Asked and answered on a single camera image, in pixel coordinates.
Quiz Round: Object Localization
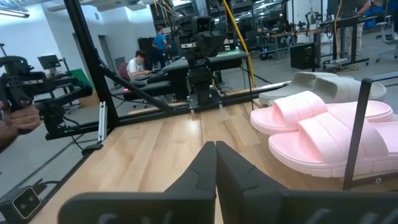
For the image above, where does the wooden shelf black metal frame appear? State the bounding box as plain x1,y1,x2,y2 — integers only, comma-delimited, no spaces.
247,55,398,191

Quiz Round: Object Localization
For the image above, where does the black side desk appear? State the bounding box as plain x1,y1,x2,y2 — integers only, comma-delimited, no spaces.
161,51,249,100

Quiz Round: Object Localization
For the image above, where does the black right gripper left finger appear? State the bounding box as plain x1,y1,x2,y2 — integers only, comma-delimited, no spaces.
57,141,218,224

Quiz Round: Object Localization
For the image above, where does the black depth camera box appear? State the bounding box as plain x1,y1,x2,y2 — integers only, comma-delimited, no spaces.
0,184,44,224

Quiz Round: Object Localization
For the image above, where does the black standing desk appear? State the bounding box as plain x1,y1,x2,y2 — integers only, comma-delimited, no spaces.
320,15,379,68

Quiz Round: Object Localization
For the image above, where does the small black monitor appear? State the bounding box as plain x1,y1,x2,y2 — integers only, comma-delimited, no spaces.
37,54,62,71

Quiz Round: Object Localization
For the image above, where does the person's hand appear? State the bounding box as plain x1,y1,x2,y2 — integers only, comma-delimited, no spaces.
0,103,42,151

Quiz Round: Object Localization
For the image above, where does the pink rubber slide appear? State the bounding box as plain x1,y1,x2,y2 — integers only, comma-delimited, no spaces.
249,90,394,136
268,111,398,179

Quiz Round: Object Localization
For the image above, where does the green board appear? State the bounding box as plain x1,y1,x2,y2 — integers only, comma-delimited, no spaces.
70,68,94,90

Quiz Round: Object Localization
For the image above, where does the person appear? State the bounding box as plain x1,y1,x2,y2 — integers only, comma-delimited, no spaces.
126,49,154,79
354,0,379,58
151,24,171,60

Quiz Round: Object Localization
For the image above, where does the maroon chair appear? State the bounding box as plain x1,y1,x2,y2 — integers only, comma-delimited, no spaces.
118,62,131,80

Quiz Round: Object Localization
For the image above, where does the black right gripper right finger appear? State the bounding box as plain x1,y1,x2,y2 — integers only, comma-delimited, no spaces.
216,140,398,224

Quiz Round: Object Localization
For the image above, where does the silver aluminium bar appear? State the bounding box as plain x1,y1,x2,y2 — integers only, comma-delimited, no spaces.
97,101,109,143

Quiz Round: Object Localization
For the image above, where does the grey rubber slide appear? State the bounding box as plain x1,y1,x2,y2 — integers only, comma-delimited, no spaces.
267,75,387,106
258,71,355,106

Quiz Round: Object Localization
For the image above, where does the black computer case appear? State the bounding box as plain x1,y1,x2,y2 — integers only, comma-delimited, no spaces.
289,42,315,70

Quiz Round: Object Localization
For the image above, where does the black metal rig frame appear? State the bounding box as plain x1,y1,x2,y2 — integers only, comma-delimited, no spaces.
0,0,293,224

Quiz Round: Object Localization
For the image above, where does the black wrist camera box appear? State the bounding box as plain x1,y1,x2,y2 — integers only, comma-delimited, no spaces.
191,15,216,34

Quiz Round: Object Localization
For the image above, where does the thick yellow cable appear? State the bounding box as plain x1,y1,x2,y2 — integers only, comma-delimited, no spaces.
221,0,257,88

